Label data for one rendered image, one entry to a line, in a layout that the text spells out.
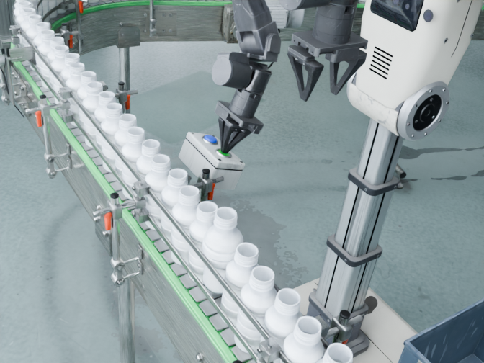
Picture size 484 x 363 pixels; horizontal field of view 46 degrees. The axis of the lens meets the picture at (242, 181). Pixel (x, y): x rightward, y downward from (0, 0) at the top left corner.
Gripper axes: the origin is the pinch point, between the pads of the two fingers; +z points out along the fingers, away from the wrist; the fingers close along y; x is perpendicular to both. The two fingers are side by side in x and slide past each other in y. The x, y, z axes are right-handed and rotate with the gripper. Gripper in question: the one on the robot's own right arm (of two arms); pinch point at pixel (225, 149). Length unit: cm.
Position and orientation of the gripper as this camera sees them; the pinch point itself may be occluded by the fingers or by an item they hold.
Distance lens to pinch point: 128.0
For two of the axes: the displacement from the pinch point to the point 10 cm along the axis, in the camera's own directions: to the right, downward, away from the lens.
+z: -3.8, 8.5, 3.6
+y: 5.4, 5.2, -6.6
